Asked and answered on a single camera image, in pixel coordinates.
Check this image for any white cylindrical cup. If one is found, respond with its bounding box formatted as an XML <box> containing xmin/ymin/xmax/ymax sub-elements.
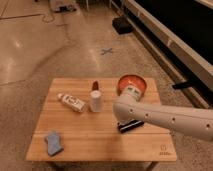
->
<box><xmin>90</xmin><ymin>90</ymin><xmax>102</xmax><ymax>112</ymax></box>

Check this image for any dark red small object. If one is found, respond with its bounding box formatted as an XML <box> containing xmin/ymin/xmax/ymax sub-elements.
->
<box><xmin>92</xmin><ymin>81</ymin><xmax>99</xmax><ymax>91</ymax></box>

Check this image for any white tube bottle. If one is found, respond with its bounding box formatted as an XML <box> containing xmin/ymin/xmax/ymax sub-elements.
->
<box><xmin>58</xmin><ymin>93</ymin><xmax>85</xmax><ymax>113</ymax></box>

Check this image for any black box on floor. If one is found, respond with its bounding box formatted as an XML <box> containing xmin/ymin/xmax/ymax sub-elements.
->
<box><xmin>112</xmin><ymin>17</ymin><xmax>133</xmax><ymax>34</ymax></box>

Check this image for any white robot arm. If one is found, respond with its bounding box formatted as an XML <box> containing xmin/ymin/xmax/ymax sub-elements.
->
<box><xmin>113</xmin><ymin>85</ymin><xmax>213</xmax><ymax>142</ymax></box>

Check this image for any dark equipment on floor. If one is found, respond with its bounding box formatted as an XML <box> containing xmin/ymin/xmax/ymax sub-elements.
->
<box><xmin>50</xmin><ymin>0</ymin><xmax>76</xmax><ymax>12</ymax></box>

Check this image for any orange round bowl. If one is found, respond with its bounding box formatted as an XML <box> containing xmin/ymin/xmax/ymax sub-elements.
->
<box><xmin>117</xmin><ymin>74</ymin><xmax>147</xmax><ymax>95</ymax></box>

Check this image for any cable on floor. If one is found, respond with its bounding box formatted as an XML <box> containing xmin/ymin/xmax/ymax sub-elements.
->
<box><xmin>0</xmin><ymin>8</ymin><xmax>57</xmax><ymax>24</ymax></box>

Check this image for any wooden folding table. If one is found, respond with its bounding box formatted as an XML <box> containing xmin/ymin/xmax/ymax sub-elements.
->
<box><xmin>26</xmin><ymin>78</ymin><xmax>177</xmax><ymax>164</ymax></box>

